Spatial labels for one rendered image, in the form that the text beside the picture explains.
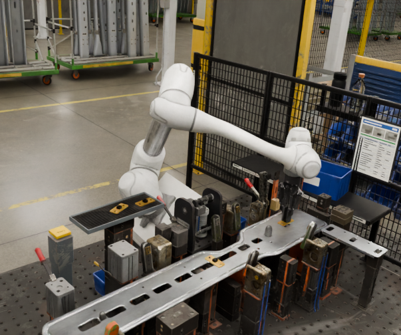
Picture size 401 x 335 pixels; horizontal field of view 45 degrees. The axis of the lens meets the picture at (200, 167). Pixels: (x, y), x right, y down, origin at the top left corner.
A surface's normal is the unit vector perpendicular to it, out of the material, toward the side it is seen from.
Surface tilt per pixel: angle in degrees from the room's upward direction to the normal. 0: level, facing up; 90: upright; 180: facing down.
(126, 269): 90
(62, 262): 90
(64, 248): 90
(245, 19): 90
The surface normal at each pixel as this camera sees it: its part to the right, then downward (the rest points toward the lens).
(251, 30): -0.79, 0.18
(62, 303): 0.69, 0.32
